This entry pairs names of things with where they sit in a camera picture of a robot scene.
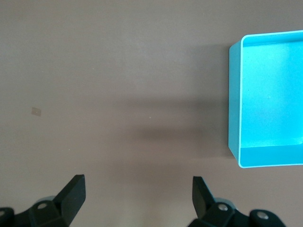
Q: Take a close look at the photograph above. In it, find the blue plastic box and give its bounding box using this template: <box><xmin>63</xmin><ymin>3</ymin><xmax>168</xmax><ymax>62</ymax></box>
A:
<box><xmin>228</xmin><ymin>30</ymin><xmax>303</xmax><ymax>169</ymax></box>

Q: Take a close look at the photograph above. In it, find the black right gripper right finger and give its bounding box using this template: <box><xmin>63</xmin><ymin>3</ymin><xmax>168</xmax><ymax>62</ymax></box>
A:
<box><xmin>188</xmin><ymin>176</ymin><xmax>285</xmax><ymax>227</ymax></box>

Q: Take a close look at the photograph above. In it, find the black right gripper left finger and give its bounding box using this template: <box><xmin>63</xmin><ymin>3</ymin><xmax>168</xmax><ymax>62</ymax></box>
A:
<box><xmin>0</xmin><ymin>174</ymin><xmax>86</xmax><ymax>227</ymax></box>

